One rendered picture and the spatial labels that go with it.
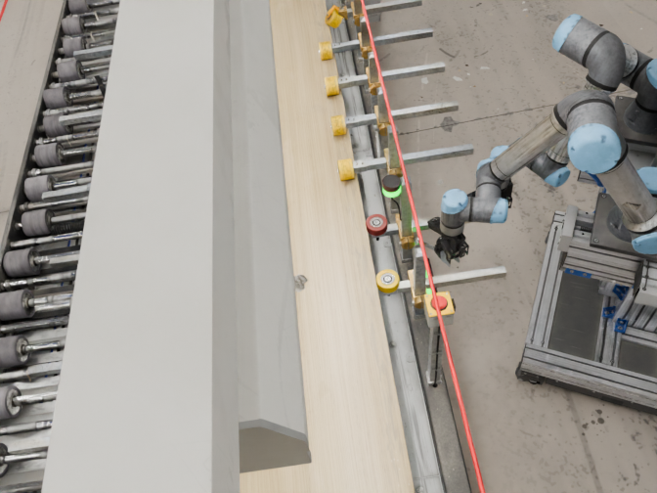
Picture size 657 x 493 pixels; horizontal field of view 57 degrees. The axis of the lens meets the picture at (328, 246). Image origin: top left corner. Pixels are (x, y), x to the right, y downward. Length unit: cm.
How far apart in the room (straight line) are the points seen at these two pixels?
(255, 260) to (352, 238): 184
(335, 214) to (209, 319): 203
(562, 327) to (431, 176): 122
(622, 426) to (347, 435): 146
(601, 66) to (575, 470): 166
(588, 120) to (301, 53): 170
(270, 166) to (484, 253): 285
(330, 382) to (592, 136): 104
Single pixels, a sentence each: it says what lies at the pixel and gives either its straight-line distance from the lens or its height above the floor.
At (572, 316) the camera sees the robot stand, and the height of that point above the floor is 21.
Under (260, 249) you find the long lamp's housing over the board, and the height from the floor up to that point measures 237.
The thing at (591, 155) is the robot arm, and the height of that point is 155.
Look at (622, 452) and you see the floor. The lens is 296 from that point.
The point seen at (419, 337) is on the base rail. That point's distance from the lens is 224.
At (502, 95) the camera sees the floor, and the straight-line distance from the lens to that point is 412.
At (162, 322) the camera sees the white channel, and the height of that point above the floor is 246.
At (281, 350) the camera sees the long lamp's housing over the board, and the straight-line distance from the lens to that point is 39.
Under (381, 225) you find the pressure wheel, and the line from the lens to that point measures 225.
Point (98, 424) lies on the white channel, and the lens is 29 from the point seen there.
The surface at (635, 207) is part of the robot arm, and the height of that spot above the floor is 134.
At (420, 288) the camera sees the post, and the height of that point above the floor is 91.
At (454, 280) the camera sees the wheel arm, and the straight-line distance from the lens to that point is 218.
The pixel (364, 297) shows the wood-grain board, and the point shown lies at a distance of 209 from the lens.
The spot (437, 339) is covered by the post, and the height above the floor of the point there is 105.
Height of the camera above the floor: 270
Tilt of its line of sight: 54 degrees down
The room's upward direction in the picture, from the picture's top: 11 degrees counter-clockwise
